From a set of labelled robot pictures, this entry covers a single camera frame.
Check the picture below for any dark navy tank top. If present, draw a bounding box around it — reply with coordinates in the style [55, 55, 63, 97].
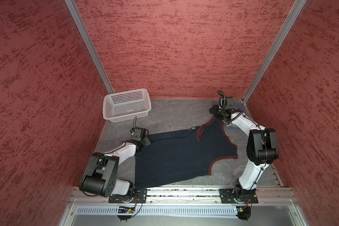
[135, 117, 238, 189]

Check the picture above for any grey blue tank top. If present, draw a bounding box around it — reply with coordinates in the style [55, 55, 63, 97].
[234, 103, 246, 112]

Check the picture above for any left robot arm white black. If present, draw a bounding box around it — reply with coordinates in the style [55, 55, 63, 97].
[79, 137, 151, 203]

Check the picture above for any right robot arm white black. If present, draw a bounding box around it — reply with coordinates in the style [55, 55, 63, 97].
[209, 105, 279, 203]

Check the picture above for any white plastic laundry basket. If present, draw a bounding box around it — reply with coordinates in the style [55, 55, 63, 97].
[102, 89, 152, 123]

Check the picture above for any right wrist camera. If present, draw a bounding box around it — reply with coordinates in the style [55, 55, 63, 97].
[218, 90, 235, 110]

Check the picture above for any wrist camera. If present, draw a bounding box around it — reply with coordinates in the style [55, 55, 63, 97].
[131, 127, 148, 142]
[218, 90, 235, 110]

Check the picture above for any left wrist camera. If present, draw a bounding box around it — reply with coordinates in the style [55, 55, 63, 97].
[131, 127, 148, 142]

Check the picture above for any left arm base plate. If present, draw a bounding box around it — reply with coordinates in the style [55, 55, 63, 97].
[108, 187, 147, 204]

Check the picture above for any left connector board with wires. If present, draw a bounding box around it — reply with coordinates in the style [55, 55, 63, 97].
[117, 195, 145, 221]

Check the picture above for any connector board with wires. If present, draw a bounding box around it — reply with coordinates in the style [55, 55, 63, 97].
[236, 201, 252, 221]
[117, 195, 145, 221]

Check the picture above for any perforated cable duct strip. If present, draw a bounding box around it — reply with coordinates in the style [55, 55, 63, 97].
[75, 205, 237, 218]

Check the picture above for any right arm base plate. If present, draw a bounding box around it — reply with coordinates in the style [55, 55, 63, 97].
[219, 187, 259, 204]

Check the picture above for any right connector board with wires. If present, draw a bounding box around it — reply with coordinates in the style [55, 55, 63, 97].
[236, 201, 252, 221]

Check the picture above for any aluminium front rail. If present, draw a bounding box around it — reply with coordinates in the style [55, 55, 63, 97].
[69, 186, 299, 206]

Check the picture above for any right corner aluminium post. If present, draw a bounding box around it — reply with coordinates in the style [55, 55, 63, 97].
[242, 0, 307, 105]

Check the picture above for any corner aluminium post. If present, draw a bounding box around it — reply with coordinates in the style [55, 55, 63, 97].
[65, 0, 114, 94]
[242, 0, 307, 105]

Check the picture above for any left corner aluminium post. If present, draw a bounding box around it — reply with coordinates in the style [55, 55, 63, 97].
[65, 0, 114, 94]

